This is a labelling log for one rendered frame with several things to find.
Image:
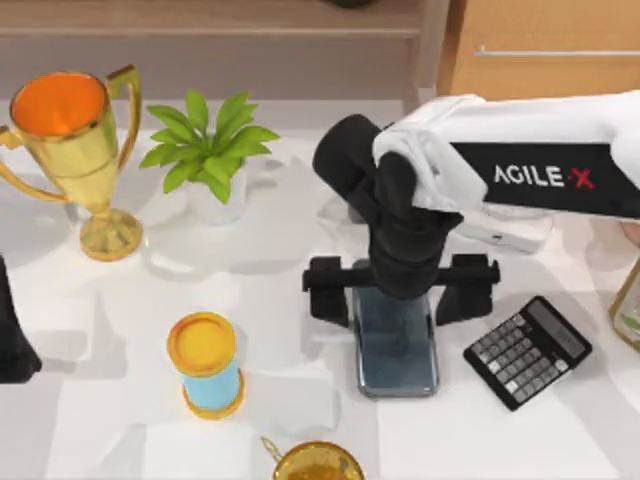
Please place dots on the dark smartphone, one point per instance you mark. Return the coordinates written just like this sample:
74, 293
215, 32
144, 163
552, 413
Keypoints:
397, 350

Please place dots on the pale grey rounded box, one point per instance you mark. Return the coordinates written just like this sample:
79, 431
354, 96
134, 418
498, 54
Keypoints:
510, 237

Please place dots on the black calculator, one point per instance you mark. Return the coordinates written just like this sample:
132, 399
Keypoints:
527, 352

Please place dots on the blue and yellow can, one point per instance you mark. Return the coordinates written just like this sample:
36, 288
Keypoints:
207, 365

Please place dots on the small gold trophy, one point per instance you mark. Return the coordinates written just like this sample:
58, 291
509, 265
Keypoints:
317, 462

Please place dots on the yellow-green glass bottle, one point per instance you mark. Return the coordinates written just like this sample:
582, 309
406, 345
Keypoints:
627, 310

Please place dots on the green plant in white pot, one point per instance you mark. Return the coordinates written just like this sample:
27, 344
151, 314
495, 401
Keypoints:
210, 145

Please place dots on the wooden cupboard door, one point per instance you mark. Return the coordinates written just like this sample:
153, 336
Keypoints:
540, 30

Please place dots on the wooden open shelf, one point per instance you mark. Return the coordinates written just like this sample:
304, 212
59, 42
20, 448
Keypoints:
210, 45

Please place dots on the large gold trophy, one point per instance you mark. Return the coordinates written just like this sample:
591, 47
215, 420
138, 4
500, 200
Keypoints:
75, 150

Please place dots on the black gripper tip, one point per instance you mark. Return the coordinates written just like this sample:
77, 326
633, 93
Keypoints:
12, 340

